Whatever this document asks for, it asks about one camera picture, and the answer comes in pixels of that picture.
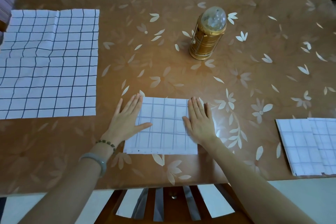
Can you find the large grid cloth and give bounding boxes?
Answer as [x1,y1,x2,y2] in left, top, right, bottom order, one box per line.
[0,8,100,120]

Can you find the person's right hand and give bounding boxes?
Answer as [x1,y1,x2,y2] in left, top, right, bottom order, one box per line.
[182,97,224,146]

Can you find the checked placemat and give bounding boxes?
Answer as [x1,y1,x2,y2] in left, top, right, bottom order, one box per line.
[275,119,326,176]

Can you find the wooden dining table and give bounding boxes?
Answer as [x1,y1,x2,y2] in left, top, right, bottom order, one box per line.
[0,0,336,197]

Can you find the beaded bracelet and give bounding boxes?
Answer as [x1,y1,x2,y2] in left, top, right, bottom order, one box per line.
[95,140,117,155]

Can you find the person's right forearm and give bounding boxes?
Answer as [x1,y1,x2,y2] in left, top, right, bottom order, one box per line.
[202,138,317,224]

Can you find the floral brown table cover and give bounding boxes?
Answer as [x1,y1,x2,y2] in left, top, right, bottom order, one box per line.
[0,0,336,197]

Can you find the pale green jade bangle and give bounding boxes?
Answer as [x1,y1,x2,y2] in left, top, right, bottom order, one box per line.
[78,152,107,179]

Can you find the gold lantern lamp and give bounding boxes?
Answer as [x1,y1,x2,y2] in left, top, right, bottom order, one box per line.
[189,6,228,61]

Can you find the person's grey trousers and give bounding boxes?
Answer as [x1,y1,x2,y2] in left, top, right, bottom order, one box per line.
[131,185,203,222]

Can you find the person's left hand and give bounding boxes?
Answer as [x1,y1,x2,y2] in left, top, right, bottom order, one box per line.
[101,93,153,148]

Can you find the person's left forearm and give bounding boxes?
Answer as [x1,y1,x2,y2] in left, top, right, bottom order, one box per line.
[20,137,117,224]

